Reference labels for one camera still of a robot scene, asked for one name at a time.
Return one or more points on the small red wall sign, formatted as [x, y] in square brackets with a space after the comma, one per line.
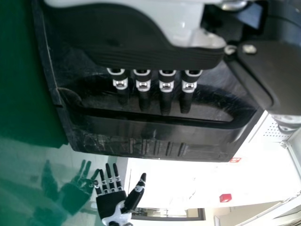
[235, 160]

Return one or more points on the red wall alarm box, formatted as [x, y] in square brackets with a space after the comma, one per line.
[225, 198]

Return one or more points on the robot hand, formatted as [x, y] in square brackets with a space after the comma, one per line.
[122, 35]
[110, 202]

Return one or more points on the dark framed window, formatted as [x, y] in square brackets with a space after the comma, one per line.
[201, 214]

